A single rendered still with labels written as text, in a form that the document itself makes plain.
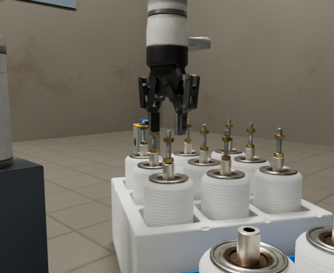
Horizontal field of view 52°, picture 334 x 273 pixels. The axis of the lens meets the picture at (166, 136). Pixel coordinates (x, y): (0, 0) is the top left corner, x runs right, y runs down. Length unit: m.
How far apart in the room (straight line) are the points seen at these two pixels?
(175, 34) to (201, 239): 0.35
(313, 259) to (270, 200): 0.33
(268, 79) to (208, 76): 0.67
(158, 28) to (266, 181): 0.36
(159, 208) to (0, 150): 0.28
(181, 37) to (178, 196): 0.28
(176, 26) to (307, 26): 2.45
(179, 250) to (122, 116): 3.02
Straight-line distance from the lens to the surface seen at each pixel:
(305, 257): 0.41
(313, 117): 2.94
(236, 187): 0.65
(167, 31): 0.60
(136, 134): 1.01
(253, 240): 0.35
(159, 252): 0.61
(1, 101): 0.57
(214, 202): 0.66
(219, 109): 3.40
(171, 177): 0.64
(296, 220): 0.70
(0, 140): 0.56
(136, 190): 0.75
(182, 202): 0.62
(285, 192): 0.71
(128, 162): 0.85
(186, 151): 0.89
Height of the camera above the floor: 0.41
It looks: 8 degrees down
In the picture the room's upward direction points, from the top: straight up
